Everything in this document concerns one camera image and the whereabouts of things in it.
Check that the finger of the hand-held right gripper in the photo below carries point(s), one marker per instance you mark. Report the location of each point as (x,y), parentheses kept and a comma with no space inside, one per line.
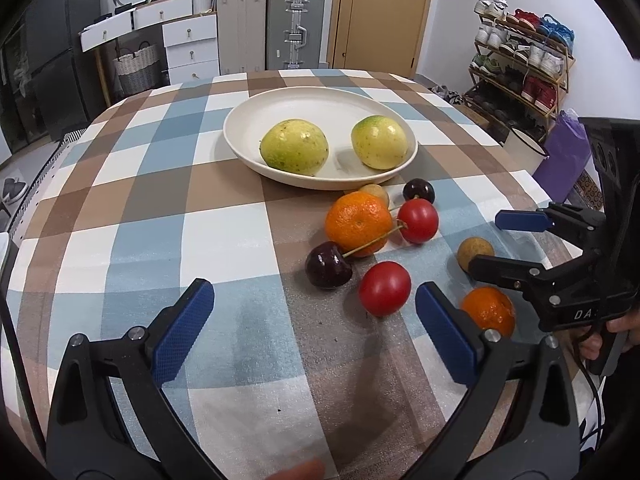
(500,270)
(520,220)

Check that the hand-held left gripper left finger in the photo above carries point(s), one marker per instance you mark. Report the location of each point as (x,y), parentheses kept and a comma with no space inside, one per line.
(182,330)

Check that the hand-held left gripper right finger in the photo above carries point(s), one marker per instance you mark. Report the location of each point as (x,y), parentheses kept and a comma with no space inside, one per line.
(440,325)

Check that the small orange mandarin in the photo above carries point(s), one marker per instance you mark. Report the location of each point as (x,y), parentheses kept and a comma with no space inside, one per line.
(487,310)

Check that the red cherry tomato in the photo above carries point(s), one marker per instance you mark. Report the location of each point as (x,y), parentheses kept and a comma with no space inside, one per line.
(419,221)
(384,288)

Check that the dark cherry with long stem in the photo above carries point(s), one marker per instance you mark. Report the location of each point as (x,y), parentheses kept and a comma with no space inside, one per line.
(327,265)

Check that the large orange mandarin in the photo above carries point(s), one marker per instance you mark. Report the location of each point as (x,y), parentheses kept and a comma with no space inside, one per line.
(357,222)

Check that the tan longan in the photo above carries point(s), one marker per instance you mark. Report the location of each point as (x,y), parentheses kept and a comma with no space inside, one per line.
(472,252)
(376,192)

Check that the cream round plate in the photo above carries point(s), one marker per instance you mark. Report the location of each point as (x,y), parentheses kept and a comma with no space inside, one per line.
(300,105)

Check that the person's right hand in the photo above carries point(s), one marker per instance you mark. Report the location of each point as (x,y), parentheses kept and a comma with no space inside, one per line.
(590,347)

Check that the white enamel bucket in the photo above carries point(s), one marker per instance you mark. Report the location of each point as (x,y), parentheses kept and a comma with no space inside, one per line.
(522,152)

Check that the patterned doormat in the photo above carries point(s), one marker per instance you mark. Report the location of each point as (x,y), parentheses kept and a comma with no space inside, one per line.
(590,192)

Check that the purple bag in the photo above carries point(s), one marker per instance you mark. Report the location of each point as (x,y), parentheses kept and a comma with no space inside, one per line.
(565,155)

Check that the dark stemless cherry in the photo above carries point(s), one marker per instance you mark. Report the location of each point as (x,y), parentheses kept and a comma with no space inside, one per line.
(419,191)

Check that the checkered tablecloth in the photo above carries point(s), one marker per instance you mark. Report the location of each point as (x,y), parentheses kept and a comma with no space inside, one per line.
(150,210)

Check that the shoe rack with shoes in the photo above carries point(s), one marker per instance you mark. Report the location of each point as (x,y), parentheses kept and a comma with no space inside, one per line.
(540,90)

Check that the pair of dark sneakers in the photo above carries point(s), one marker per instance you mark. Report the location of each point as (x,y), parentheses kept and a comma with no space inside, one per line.
(447,95)

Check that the wooden shoe rack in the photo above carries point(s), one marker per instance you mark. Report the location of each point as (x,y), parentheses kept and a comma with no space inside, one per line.
(567,67)

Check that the small yellow-green passion fruit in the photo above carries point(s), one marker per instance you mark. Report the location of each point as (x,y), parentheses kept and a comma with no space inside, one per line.
(380,142)

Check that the large yellow-green passion fruit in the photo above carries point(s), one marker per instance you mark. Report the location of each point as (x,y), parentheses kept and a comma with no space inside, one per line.
(295,147)

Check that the grey sneaker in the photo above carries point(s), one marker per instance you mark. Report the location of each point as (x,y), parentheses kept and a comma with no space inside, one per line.
(15,191)

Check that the black white patterned rug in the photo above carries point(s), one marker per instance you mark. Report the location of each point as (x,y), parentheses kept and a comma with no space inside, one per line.
(55,152)

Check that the wooden door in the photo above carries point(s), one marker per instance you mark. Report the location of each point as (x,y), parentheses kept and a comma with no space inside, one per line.
(380,10)

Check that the woven laundry basket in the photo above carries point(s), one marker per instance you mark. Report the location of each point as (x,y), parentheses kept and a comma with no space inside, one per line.
(137,70)

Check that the white drawer cabinet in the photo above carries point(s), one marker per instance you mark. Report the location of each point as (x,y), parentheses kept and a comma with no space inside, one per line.
(190,55)

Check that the silver hard suitcase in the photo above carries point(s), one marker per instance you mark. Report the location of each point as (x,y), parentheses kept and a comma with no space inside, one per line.
(295,25)

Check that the black refrigerator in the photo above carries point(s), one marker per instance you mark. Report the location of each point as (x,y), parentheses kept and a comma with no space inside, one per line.
(50,60)

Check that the beige hard suitcase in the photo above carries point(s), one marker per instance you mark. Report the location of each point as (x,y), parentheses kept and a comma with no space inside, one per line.
(240,30)

